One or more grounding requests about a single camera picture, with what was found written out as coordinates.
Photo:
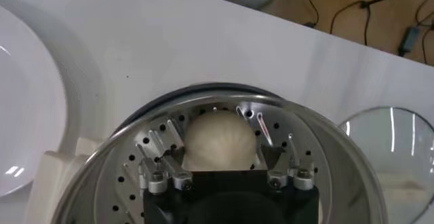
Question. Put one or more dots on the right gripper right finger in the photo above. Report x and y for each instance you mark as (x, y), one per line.
(288, 174)

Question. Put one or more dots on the round white plate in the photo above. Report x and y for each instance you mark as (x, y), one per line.
(27, 110)

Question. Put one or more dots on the round glass pot lid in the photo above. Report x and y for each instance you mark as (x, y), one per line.
(400, 144)

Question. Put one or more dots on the white steamed baozi bun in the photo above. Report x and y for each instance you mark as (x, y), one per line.
(220, 140)

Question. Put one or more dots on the black power brick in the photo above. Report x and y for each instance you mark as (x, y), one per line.
(409, 40)

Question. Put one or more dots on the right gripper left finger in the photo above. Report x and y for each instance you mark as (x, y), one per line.
(169, 174)

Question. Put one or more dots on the perforated steel steamer basket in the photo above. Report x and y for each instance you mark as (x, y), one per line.
(339, 164)

